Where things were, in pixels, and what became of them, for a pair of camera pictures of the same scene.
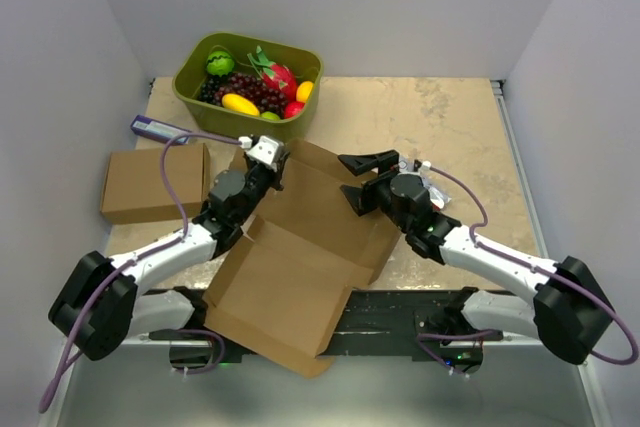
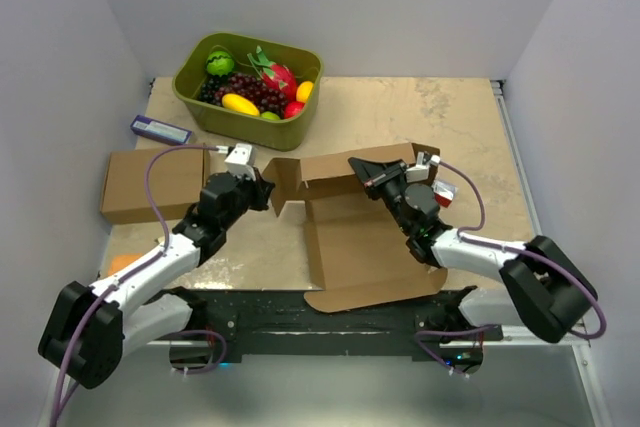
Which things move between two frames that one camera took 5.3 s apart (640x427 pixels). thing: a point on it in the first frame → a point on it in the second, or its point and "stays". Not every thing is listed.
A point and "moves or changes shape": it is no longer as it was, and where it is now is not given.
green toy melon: (220, 63) stays
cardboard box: (277, 289) moves or changes shape
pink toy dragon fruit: (275, 75) stays
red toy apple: (293, 108) stays
